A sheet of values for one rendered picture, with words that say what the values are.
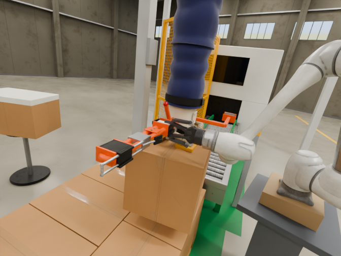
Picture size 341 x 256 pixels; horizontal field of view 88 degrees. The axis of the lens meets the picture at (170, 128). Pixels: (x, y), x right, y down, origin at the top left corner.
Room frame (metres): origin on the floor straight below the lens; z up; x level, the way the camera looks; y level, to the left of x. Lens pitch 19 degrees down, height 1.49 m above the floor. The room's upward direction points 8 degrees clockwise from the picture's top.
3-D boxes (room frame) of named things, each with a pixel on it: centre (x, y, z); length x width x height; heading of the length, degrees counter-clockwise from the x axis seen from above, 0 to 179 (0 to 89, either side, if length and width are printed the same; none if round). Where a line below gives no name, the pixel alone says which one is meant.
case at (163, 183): (1.04, -0.06, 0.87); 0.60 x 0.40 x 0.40; 164
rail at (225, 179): (2.37, -0.95, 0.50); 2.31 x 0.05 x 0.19; 158
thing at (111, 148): (0.50, 0.17, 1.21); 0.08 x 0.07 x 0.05; 159
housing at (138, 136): (0.63, 0.11, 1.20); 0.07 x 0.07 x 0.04; 69
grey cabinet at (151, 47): (2.44, 0.36, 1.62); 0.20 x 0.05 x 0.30; 158
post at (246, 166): (1.76, -0.89, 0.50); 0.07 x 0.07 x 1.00; 68
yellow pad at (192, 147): (1.02, -0.14, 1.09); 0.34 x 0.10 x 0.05; 159
